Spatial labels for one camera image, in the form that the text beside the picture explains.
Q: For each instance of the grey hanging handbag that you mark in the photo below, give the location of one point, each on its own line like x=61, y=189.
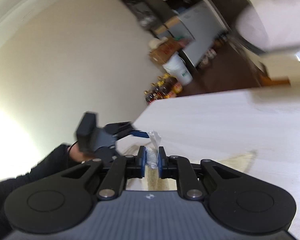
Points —
x=147, y=17

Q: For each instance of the row of oil bottles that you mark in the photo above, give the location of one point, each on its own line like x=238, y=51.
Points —
x=162, y=88

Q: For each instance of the beige towel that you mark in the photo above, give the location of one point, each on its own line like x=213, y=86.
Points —
x=153, y=180

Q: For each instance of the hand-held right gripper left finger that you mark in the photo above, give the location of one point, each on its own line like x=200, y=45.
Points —
x=142, y=158

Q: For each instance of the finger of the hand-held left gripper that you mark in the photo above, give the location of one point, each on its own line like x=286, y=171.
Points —
x=140, y=134
x=107, y=153

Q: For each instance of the white plastic bucket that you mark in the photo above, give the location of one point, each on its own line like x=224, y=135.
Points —
x=177, y=70

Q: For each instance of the person's left hand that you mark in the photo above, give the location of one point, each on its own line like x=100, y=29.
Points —
x=77, y=155

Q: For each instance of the brown cardboard box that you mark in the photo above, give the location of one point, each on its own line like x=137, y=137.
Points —
x=165, y=50

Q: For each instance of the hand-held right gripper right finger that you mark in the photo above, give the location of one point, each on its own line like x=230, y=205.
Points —
x=162, y=158

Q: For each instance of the dark brown door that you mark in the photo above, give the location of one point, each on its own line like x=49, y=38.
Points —
x=215, y=0

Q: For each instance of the dining table with clear cover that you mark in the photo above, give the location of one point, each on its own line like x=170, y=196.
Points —
x=265, y=17

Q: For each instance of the straw hat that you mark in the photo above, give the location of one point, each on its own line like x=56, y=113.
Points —
x=156, y=42

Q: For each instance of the grey hallway cabinet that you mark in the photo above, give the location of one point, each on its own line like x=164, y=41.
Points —
x=195, y=22

